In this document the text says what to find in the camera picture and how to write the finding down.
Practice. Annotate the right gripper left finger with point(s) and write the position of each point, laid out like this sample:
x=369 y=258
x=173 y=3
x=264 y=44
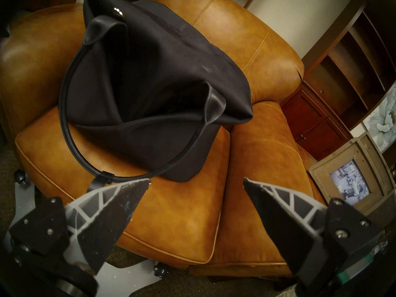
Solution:
x=102 y=219

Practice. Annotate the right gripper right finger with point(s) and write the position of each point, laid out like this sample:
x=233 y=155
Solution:
x=287 y=225

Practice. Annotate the black zipper handbag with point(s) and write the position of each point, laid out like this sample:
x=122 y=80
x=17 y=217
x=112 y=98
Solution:
x=154 y=83

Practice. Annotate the black levelling knob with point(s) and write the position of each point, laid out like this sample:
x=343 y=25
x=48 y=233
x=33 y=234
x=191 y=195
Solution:
x=19 y=175
x=161 y=270

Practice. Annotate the tan leather armchair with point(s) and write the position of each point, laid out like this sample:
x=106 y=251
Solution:
x=185 y=222

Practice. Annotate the dark wooden bookcase cabinet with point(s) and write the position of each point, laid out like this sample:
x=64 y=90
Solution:
x=309 y=120

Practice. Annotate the pale flower painting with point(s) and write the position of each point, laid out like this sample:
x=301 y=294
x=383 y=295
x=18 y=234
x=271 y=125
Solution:
x=383 y=120

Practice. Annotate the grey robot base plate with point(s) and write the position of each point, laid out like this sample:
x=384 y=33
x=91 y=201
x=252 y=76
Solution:
x=123 y=281

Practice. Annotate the small rustic photo frame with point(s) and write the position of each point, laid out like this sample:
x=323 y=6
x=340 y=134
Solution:
x=349 y=182

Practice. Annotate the large rustic photo frame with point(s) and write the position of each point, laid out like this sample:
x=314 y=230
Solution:
x=376 y=148

